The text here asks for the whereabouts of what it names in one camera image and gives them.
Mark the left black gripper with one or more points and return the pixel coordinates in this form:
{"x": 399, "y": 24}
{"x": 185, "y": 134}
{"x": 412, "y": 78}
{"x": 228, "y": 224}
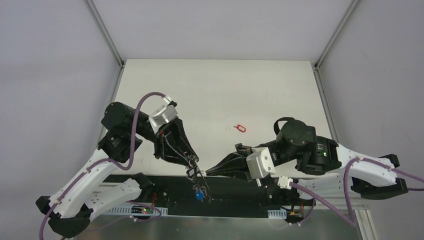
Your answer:
{"x": 165, "y": 138}

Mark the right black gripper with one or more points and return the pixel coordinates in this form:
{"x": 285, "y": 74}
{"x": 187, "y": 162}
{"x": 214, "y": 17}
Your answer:
{"x": 244, "y": 159}

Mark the red key tag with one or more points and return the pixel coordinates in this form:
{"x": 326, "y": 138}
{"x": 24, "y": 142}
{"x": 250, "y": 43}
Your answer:
{"x": 240, "y": 128}

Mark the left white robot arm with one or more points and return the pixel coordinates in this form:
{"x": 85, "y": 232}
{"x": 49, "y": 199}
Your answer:
{"x": 69, "y": 211}

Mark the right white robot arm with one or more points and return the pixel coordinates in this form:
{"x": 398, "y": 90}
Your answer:
{"x": 317, "y": 163}

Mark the blue key tag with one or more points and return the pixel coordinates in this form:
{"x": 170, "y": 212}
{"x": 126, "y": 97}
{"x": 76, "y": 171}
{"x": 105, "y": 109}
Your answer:
{"x": 199, "y": 195}

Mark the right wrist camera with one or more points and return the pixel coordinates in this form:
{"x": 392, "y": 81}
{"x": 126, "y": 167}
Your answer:
{"x": 262, "y": 163}

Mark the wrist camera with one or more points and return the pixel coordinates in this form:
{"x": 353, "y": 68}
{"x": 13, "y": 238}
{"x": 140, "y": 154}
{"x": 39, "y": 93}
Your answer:
{"x": 163, "y": 115}
{"x": 262, "y": 163}

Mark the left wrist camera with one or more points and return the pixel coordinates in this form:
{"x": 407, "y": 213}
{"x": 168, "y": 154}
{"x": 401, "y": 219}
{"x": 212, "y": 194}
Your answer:
{"x": 163, "y": 115}

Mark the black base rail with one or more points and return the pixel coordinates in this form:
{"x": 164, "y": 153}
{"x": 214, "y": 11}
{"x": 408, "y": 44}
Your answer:
{"x": 228, "y": 197}

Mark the right white cable duct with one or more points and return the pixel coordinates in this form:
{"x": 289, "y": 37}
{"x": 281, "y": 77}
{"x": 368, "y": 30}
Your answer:
{"x": 279, "y": 214}

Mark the white cable duct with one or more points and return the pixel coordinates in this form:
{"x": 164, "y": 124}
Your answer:
{"x": 279, "y": 214}
{"x": 144, "y": 210}

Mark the left white cable duct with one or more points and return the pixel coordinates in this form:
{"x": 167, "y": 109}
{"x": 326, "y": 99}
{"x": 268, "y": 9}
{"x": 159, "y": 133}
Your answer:
{"x": 144, "y": 210}

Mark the left aluminium frame post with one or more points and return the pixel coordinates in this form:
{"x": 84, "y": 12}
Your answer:
{"x": 104, "y": 32}

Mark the aluminium frame post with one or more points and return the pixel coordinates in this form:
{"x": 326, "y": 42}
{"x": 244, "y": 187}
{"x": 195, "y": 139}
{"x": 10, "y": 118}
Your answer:
{"x": 104, "y": 32}
{"x": 353, "y": 4}

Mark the right aluminium frame post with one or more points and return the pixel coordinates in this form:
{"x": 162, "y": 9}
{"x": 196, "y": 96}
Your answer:
{"x": 353, "y": 4}

